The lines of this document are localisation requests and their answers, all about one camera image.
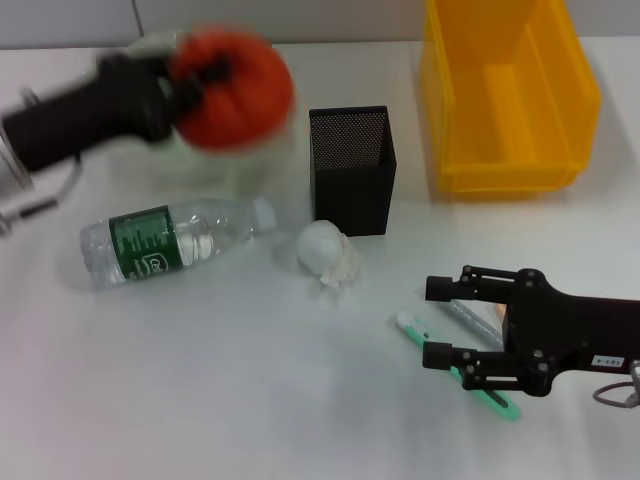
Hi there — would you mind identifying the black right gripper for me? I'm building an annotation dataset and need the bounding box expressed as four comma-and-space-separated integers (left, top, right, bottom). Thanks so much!
422, 265, 640, 399

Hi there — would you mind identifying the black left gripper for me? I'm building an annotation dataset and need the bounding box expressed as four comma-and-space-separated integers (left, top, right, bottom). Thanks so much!
2, 52, 236, 174

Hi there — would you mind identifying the red-orange fruit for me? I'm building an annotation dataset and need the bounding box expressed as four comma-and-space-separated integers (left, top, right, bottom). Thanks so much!
169, 22, 296, 154

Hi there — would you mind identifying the white paper ball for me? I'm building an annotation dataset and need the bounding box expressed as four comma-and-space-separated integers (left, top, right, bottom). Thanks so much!
295, 219, 364, 291

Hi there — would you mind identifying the black mesh pen holder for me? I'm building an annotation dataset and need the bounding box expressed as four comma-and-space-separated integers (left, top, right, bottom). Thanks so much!
308, 105, 399, 238

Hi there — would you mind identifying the clear water bottle green label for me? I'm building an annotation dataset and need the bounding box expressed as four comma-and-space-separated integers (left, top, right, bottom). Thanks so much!
79, 196, 277, 290

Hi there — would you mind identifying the mint green utility knife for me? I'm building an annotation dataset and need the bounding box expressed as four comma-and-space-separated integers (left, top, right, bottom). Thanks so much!
394, 312, 521, 424

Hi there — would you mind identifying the grey marker pen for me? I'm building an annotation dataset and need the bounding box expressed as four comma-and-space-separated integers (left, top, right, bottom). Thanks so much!
439, 298, 504, 346

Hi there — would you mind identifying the pale green glass fruit plate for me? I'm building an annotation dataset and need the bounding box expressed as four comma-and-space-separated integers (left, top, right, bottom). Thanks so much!
124, 28, 301, 191

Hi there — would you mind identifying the yellow plastic storage bin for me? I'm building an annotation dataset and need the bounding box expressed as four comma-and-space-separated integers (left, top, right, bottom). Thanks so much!
418, 0, 602, 194

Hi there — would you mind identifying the left arm gripper cable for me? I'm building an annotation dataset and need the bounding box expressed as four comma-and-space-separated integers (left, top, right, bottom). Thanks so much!
0, 154, 84, 239

